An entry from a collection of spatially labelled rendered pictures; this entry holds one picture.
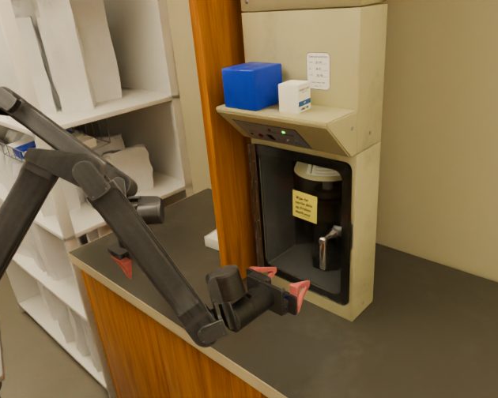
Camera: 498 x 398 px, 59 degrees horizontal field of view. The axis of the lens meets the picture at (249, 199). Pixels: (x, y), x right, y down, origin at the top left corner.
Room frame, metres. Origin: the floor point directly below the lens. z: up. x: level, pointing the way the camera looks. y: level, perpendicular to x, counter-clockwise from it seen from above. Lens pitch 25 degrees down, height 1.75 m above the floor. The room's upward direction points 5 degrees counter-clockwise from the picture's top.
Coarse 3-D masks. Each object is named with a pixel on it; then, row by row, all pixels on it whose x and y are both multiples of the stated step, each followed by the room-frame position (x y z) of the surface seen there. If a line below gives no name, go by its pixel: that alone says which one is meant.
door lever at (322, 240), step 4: (332, 228) 0.95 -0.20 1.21; (328, 232) 0.95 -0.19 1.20; (332, 232) 0.94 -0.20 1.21; (336, 232) 0.94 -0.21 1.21; (324, 236) 0.93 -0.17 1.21; (328, 236) 0.93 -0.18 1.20; (332, 236) 0.94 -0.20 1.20; (336, 236) 0.94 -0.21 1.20; (320, 240) 0.91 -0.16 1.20; (324, 240) 0.91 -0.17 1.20; (320, 244) 0.91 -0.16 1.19; (324, 244) 0.91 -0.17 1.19; (320, 248) 0.91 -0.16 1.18; (324, 248) 0.91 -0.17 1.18; (320, 252) 0.91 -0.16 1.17; (324, 252) 0.91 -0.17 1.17; (320, 256) 0.91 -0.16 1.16; (324, 256) 0.91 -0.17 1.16; (320, 260) 0.91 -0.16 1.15; (324, 260) 0.91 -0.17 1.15; (320, 264) 0.91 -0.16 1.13; (324, 264) 0.91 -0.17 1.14; (320, 268) 0.91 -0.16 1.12; (324, 268) 0.91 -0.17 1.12
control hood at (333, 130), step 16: (224, 112) 1.04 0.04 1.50; (240, 112) 1.00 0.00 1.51; (256, 112) 0.97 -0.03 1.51; (272, 112) 0.96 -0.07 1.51; (304, 112) 0.94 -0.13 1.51; (320, 112) 0.92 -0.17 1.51; (336, 112) 0.91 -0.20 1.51; (352, 112) 0.91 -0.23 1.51; (240, 128) 1.08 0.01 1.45; (288, 128) 0.93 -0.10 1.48; (304, 128) 0.89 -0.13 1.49; (320, 128) 0.85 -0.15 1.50; (336, 128) 0.86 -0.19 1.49; (352, 128) 0.90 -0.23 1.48; (320, 144) 0.92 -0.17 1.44; (336, 144) 0.88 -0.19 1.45; (352, 144) 0.90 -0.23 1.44
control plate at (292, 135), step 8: (248, 128) 1.05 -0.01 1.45; (256, 128) 1.02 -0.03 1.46; (264, 128) 1.00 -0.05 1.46; (272, 128) 0.98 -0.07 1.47; (280, 128) 0.95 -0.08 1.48; (256, 136) 1.07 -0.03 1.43; (264, 136) 1.04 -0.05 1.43; (280, 136) 0.99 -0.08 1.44; (288, 136) 0.97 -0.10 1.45; (296, 136) 0.94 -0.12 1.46; (288, 144) 1.01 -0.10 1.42; (296, 144) 0.98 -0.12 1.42; (304, 144) 0.96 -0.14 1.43
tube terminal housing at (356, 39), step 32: (256, 32) 1.11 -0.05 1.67; (288, 32) 1.05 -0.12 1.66; (320, 32) 0.98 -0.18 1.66; (352, 32) 0.93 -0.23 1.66; (384, 32) 0.99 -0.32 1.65; (288, 64) 1.05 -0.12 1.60; (352, 64) 0.93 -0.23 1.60; (384, 64) 1.00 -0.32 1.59; (320, 96) 0.99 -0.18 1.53; (352, 96) 0.93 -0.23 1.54; (352, 160) 0.93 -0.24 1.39; (352, 192) 0.93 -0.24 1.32; (352, 256) 0.92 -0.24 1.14; (288, 288) 1.07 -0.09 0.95; (352, 288) 0.92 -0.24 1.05; (352, 320) 0.92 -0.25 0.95
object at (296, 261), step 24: (264, 168) 1.10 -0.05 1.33; (288, 168) 1.04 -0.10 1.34; (312, 168) 0.99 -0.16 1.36; (336, 168) 0.94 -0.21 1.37; (264, 192) 1.10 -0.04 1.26; (288, 192) 1.04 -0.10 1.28; (312, 192) 0.99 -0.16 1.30; (336, 192) 0.94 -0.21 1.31; (264, 216) 1.11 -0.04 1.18; (288, 216) 1.05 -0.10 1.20; (336, 216) 0.94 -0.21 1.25; (264, 240) 1.11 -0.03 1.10; (288, 240) 1.05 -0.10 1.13; (312, 240) 0.99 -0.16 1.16; (336, 240) 0.94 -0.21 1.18; (264, 264) 1.12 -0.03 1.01; (288, 264) 1.05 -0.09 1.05; (312, 264) 0.99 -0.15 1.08; (336, 264) 0.94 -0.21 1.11; (312, 288) 0.99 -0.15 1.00; (336, 288) 0.94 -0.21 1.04
